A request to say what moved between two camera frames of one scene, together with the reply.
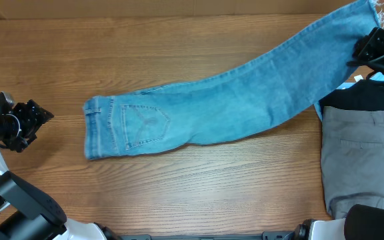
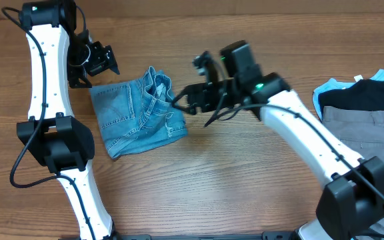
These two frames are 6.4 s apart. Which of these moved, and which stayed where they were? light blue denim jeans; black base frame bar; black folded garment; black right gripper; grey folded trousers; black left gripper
Moved: black left gripper; black right gripper; light blue denim jeans
Stayed: black base frame bar; grey folded trousers; black folded garment
